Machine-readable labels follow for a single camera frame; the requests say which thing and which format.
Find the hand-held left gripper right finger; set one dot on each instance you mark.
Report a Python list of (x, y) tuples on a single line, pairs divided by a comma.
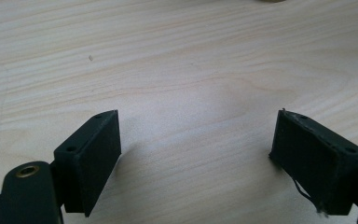
[(313, 161)]

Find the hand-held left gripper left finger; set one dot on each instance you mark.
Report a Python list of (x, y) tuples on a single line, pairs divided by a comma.
[(96, 161)]

